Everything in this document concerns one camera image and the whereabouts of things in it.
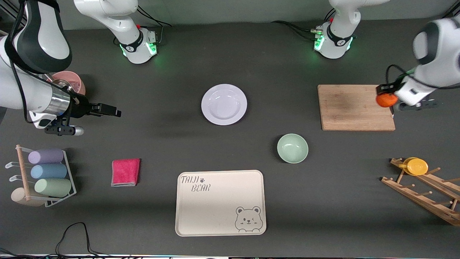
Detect white wire cup holder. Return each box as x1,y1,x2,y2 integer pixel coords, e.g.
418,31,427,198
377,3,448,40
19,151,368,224
5,145,77,208

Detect metal scoop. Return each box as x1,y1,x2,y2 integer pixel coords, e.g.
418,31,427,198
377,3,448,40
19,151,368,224
53,80,74,95

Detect pink folded cloth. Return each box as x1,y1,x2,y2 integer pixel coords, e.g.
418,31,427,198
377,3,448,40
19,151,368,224
111,159,141,187

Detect white round plate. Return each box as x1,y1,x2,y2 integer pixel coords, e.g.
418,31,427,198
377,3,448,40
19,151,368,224
201,84,248,126

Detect black cable on table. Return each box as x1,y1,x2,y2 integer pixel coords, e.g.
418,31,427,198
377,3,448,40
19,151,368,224
0,222,119,259

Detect wooden peg drying rack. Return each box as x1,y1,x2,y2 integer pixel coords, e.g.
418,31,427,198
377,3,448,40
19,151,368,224
381,157,460,227

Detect purple cup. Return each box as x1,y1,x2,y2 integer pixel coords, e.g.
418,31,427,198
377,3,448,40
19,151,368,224
28,149,64,165

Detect wooden cutting board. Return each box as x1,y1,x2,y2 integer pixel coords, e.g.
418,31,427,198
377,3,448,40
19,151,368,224
318,85,396,131

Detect black arm base cable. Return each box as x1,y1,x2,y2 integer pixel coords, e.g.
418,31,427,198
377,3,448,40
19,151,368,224
137,4,172,45
271,7,324,42

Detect black right arm base cable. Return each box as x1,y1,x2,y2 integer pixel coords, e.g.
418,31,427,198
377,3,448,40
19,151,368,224
137,4,172,45

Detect beige cup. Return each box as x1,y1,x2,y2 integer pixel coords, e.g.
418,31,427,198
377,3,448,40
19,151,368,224
11,188,45,207

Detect light green bowl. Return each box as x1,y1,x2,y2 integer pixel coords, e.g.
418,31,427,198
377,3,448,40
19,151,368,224
277,133,309,164

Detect blue cup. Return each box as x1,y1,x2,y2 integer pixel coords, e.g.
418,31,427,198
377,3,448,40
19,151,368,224
31,164,68,180

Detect black right arm wrist cable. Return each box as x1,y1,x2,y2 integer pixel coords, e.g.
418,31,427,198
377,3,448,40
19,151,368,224
6,0,31,123

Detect black left arm base cable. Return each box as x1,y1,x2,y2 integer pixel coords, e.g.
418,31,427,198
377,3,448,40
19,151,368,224
271,7,324,42

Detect pale green cup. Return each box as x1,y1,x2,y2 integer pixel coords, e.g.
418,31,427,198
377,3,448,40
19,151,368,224
34,178,72,198

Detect pink bowl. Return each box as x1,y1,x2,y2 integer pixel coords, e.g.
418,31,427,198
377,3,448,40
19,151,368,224
47,71,87,97

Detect orange fruit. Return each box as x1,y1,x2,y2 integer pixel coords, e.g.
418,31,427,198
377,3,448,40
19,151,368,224
376,93,398,108

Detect black arm wrist cable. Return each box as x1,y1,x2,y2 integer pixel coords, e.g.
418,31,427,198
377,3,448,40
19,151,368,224
386,64,460,94
6,0,31,123

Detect cream bear print tray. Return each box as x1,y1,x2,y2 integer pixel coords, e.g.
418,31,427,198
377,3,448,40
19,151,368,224
175,170,267,237

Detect black left arm wrist cable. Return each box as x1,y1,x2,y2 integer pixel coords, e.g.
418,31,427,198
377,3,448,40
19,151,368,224
386,64,460,94

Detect yellow mug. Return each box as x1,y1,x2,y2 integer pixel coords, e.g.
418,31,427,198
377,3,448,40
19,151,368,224
399,157,429,176

